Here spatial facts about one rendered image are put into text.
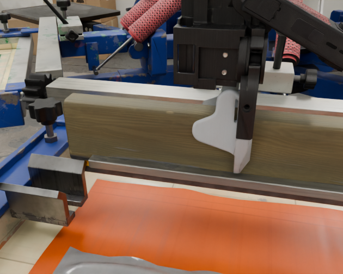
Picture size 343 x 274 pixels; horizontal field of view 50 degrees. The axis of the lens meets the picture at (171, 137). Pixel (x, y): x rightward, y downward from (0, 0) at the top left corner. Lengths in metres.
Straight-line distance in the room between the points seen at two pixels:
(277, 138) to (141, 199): 0.21
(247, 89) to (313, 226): 0.22
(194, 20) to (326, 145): 0.17
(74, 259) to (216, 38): 0.27
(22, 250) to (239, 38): 0.32
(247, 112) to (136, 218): 0.21
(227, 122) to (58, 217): 0.21
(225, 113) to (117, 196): 0.22
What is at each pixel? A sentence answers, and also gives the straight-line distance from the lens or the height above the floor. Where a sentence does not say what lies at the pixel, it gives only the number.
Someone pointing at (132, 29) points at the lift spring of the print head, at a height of 1.06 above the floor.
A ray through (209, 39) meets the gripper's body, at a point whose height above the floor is 1.18.
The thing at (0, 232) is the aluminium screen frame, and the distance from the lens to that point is 0.46.
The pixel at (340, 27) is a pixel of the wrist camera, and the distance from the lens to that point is 0.35.
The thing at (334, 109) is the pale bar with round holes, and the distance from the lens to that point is 0.59.
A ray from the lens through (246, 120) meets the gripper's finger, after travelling 0.33.
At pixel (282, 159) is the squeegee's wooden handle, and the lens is 0.39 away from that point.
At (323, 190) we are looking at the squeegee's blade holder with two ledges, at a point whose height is 1.04.
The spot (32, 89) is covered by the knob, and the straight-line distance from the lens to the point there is 0.67.
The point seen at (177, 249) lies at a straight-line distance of 0.43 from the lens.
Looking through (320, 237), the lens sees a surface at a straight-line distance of 0.47.
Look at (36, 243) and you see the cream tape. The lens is 0.46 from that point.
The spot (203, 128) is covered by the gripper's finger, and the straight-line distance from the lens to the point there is 0.36.
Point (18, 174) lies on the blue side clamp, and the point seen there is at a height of 1.00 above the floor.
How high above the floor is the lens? 1.26
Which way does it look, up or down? 28 degrees down
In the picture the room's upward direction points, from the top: straight up
